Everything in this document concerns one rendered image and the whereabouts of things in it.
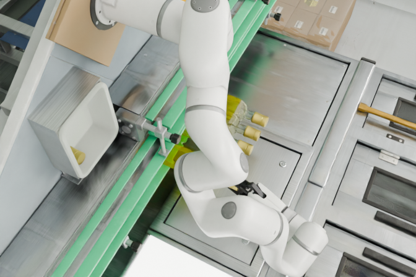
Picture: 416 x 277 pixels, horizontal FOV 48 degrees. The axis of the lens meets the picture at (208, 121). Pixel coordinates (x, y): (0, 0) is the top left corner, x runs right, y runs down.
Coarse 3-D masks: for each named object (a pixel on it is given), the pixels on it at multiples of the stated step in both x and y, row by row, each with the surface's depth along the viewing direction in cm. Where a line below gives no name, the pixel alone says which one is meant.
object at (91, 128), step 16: (96, 96) 115; (80, 112) 119; (96, 112) 122; (112, 112) 119; (64, 128) 102; (80, 128) 122; (96, 128) 126; (112, 128) 125; (64, 144) 104; (80, 144) 123; (96, 144) 124; (96, 160) 121; (80, 176) 117
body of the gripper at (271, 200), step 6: (258, 186) 128; (264, 186) 125; (264, 192) 124; (270, 192) 124; (258, 198) 123; (264, 198) 123; (270, 198) 123; (276, 198) 124; (264, 204) 123; (270, 204) 123; (276, 204) 123; (282, 204) 123; (282, 210) 123
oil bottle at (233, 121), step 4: (228, 112) 142; (228, 116) 141; (232, 116) 141; (236, 116) 141; (228, 120) 140; (232, 120) 140; (236, 120) 141; (228, 124) 139; (232, 124) 140; (236, 124) 140; (228, 128) 140; (232, 128) 140; (236, 128) 141; (232, 132) 141
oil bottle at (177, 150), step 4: (172, 148) 135; (176, 148) 135; (180, 148) 135; (184, 148) 135; (172, 152) 134; (176, 152) 134; (180, 152) 134; (184, 152) 134; (188, 152) 134; (168, 156) 133; (172, 156) 133; (176, 156) 133; (168, 160) 134; (172, 160) 133; (176, 160) 133; (168, 164) 136; (172, 164) 135
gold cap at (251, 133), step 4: (248, 128) 140; (252, 128) 140; (244, 132) 140; (248, 132) 139; (252, 132) 139; (256, 132) 139; (260, 132) 139; (244, 136) 141; (248, 136) 140; (252, 136) 139; (256, 136) 139; (256, 140) 140
